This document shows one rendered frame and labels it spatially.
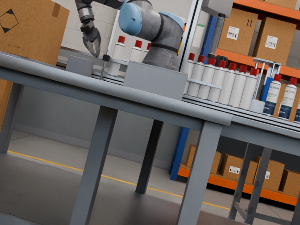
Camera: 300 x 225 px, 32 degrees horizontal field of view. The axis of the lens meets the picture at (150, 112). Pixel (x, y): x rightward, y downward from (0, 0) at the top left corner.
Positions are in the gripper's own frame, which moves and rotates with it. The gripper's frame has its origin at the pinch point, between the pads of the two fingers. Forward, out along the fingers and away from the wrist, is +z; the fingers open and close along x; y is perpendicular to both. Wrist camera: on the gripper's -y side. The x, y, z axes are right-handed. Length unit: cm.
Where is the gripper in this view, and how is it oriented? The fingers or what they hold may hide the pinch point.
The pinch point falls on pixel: (96, 55)
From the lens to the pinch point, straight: 266.1
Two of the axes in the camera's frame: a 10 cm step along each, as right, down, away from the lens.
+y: 1.3, 0.8, 9.9
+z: 2.6, 9.6, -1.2
